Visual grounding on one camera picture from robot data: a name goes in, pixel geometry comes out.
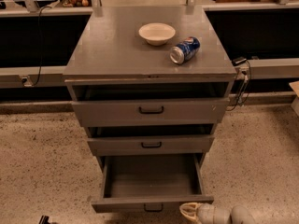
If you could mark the black object on floor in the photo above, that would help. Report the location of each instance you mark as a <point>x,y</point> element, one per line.
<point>44,220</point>

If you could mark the grey drawer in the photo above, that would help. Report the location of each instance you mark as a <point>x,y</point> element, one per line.
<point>145,140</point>
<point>128,107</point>
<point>150,183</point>

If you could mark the black power adapter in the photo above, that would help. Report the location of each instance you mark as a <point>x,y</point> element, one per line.
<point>238,61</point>

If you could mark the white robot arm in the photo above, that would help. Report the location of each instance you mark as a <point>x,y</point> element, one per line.
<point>241,215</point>

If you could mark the white ceramic bowl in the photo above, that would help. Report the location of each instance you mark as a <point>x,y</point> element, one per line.
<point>157,34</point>

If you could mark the grey drawer cabinet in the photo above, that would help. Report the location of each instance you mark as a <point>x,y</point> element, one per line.
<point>112,55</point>

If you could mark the grey middle drawer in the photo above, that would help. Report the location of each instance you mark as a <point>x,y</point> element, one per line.
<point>145,140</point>

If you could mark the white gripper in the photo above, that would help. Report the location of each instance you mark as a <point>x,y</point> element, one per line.
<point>207,215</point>

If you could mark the grey top drawer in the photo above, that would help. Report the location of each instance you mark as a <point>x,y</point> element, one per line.
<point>128,107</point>

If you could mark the grey bottom drawer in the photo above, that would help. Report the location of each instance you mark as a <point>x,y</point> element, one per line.
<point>150,183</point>

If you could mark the blue Pepsi can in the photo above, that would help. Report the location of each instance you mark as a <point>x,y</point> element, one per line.
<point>185,50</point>

